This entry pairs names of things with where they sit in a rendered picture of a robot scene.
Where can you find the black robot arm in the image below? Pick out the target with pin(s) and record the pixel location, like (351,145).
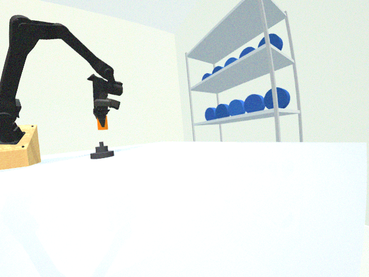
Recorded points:
(23,36)

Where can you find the orange knob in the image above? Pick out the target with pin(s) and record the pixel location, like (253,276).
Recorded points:
(99,125)

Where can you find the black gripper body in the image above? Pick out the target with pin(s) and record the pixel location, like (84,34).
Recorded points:
(99,100)

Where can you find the dark grey round pedestal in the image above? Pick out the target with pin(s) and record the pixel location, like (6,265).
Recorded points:
(102,152)

